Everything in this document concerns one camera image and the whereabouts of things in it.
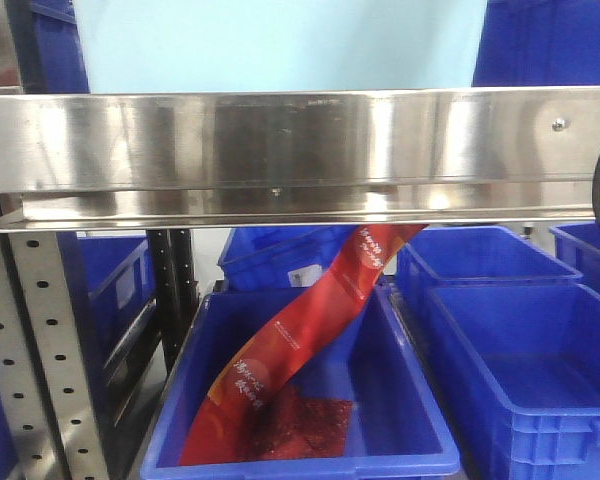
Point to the dark blue bin right front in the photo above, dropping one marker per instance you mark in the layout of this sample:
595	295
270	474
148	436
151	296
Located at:
519	367

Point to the dark blue bin tilted rear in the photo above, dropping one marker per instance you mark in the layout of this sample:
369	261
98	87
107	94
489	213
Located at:
265	258

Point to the dark blue bin with packaging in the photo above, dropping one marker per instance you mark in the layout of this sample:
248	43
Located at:
396	431

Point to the dark blue bin upper right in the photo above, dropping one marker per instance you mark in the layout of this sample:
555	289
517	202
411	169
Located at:
539	43

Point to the dark blue bin right rear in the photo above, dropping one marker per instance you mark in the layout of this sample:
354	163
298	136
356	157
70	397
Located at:
473	256

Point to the perforated steel shelf upright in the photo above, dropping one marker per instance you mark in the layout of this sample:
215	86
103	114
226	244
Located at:
51	371

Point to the dark blue bin upper left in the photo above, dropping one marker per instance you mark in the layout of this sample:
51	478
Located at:
59	52

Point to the right shelf steel front beam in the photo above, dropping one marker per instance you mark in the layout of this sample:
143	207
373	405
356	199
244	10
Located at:
124	162

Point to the dark blue bin far right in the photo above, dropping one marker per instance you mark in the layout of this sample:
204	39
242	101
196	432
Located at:
578	245

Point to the red snack packaging strip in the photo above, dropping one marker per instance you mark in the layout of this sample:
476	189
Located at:
292	337

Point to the light blue plastic bin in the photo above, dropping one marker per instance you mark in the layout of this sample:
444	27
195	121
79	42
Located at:
273	46

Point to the black perforated shelf upright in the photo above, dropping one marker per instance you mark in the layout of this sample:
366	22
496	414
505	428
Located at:
176	287

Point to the dark blue bin left shelf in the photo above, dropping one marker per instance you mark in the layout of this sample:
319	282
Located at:
111	298

